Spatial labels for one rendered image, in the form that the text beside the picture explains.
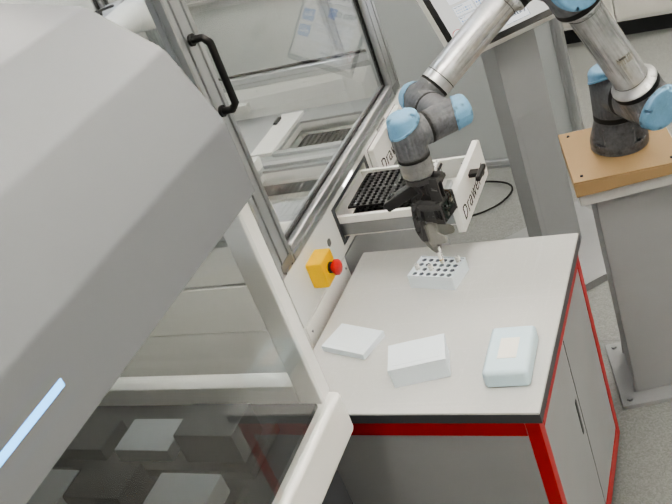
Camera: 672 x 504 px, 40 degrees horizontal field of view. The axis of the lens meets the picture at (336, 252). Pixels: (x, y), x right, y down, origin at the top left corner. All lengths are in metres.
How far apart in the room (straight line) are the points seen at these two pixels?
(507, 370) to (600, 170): 0.77
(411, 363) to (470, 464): 0.25
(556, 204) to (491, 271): 1.26
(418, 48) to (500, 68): 1.04
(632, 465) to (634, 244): 0.62
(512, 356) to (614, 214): 0.77
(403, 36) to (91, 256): 3.08
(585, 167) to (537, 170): 0.91
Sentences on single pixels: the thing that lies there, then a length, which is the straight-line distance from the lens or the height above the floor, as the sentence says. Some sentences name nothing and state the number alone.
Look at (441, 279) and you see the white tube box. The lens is 2.21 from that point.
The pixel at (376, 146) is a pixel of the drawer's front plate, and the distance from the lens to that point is 2.66.
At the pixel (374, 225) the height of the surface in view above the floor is 0.86.
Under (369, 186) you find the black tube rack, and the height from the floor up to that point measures 0.90.
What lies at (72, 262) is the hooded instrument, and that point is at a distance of 1.21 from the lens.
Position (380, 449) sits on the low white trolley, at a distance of 2.05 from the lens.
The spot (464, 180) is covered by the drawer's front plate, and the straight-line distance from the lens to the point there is 2.34.
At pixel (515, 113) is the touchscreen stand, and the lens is 3.26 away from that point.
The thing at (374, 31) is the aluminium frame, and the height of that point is 1.16.
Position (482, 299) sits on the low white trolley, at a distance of 2.16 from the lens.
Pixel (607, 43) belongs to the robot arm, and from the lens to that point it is 2.21.
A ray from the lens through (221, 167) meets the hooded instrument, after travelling 1.49.
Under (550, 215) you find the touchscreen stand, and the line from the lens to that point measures 3.48.
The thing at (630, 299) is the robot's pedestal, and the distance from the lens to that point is 2.72.
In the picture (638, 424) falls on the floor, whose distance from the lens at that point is 2.86.
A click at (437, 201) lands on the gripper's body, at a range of 2.09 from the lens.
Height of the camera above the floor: 2.00
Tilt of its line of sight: 29 degrees down
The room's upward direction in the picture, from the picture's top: 22 degrees counter-clockwise
